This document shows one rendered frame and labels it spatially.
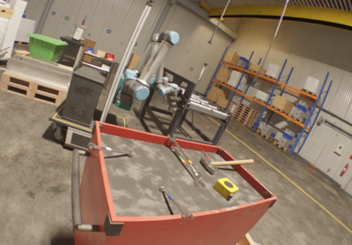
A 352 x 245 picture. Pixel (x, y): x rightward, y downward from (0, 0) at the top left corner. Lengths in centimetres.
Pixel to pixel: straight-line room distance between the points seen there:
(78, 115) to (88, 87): 32
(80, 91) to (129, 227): 166
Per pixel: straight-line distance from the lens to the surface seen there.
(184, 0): 1372
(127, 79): 186
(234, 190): 74
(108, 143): 71
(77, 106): 200
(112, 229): 41
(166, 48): 175
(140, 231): 46
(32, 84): 317
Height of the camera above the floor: 125
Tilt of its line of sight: 13 degrees down
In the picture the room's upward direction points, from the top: 25 degrees clockwise
